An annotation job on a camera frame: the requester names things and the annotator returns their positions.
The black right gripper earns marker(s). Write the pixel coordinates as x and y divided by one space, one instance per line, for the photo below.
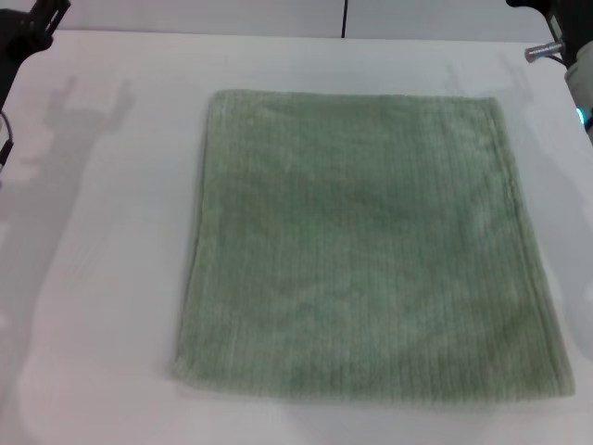
563 23

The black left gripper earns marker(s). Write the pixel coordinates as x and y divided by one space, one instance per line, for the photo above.
14 55

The green ribbed towel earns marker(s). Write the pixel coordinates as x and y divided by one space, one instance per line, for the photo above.
361 241

